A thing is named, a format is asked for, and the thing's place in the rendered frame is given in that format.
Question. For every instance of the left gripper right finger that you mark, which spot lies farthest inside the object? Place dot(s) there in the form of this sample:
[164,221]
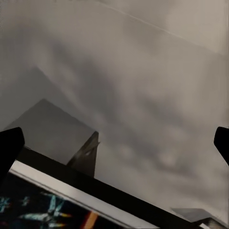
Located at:
[221,141]

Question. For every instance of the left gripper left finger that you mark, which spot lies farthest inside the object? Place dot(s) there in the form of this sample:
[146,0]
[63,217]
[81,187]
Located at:
[11,143]

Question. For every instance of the poster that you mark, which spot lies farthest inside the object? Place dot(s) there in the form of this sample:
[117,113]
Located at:
[41,193]

